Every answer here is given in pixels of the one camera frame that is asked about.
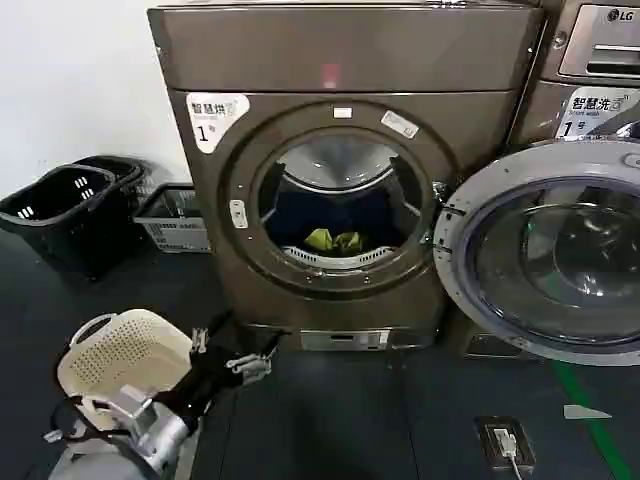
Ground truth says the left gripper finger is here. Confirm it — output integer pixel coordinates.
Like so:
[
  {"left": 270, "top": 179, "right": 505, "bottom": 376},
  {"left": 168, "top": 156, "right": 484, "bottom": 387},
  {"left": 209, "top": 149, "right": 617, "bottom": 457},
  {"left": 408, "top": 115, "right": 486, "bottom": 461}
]
[
  {"left": 224, "top": 334, "right": 282, "bottom": 384},
  {"left": 191, "top": 309, "right": 237, "bottom": 358}
]

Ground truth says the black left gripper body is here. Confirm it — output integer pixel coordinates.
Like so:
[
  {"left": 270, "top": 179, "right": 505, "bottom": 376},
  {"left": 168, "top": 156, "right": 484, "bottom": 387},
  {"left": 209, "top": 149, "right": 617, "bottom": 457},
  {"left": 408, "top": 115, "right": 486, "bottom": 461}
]
[{"left": 169, "top": 343, "right": 247, "bottom": 419}]

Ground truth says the cream perforated laundry basket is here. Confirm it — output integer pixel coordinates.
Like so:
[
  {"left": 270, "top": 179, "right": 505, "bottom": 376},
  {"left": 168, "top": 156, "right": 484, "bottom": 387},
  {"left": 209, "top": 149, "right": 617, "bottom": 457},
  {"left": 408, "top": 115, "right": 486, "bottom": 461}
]
[{"left": 56, "top": 308, "right": 197, "bottom": 432}]

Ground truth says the yellow-green cloth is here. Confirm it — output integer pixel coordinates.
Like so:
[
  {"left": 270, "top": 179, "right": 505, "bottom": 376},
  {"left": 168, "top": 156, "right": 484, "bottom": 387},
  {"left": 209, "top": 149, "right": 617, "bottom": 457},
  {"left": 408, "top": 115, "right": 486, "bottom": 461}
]
[{"left": 303, "top": 228, "right": 367, "bottom": 254}]

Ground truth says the black plastic laundry basket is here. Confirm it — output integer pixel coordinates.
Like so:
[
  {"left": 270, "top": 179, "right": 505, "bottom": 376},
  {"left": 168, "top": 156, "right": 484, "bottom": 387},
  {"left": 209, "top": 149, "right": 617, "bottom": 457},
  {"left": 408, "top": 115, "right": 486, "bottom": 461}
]
[
  {"left": 0, "top": 165, "right": 121, "bottom": 280},
  {"left": 72, "top": 155, "right": 147, "bottom": 236}
]

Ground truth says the white number sticker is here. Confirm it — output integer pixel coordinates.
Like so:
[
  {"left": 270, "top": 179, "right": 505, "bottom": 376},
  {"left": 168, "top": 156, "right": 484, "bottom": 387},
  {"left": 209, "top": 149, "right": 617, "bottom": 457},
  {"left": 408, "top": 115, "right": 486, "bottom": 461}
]
[{"left": 185, "top": 91, "right": 252, "bottom": 156}]

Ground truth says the floor power socket box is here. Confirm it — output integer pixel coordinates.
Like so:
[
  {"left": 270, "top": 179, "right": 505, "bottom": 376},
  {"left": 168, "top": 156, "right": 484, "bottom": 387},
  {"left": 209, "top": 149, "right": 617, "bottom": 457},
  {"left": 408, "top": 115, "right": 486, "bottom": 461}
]
[{"left": 473, "top": 415, "right": 537, "bottom": 472}]

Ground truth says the round glass dryer door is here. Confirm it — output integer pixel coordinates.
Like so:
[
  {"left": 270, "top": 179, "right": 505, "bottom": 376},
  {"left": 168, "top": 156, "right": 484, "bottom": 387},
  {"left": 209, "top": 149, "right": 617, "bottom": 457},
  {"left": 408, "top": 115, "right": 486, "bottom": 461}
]
[{"left": 432, "top": 143, "right": 640, "bottom": 364}]

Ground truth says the grey-brown front-load dryer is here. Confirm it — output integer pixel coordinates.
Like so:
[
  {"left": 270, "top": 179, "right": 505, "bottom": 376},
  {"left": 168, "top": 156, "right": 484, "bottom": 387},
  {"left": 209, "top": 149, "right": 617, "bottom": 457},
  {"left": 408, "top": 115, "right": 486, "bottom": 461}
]
[{"left": 147, "top": 0, "right": 549, "bottom": 353}]

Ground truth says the green floor tape strip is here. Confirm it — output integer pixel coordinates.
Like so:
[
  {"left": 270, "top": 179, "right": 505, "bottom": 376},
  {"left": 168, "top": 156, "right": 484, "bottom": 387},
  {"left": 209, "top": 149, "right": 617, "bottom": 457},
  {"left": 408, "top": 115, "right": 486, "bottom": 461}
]
[{"left": 548, "top": 356, "right": 637, "bottom": 480}]

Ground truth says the grey tape scrap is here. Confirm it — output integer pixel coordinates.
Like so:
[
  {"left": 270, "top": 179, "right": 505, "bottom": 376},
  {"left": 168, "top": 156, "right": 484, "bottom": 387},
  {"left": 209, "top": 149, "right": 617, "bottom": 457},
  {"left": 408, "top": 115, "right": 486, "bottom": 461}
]
[{"left": 563, "top": 404, "right": 613, "bottom": 421}]

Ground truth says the grey washing machine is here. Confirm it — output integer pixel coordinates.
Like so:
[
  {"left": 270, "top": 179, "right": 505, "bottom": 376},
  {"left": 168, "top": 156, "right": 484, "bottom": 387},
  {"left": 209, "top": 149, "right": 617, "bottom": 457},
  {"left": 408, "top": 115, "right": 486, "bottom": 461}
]
[{"left": 508, "top": 0, "right": 640, "bottom": 151}]

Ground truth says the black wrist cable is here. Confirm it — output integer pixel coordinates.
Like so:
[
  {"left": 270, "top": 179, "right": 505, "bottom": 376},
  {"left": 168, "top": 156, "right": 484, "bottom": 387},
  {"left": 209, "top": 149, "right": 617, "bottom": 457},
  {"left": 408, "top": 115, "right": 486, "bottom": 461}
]
[{"left": 47, "top": 393, "right": 104, "bottom": 444}]

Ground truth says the white power cable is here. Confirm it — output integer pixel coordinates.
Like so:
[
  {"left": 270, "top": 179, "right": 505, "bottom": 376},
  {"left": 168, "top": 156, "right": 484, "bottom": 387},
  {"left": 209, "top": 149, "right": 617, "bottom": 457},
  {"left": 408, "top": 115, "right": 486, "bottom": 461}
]
[{"left": 503, "top": 448, "right": 525, "bottom": 480}]

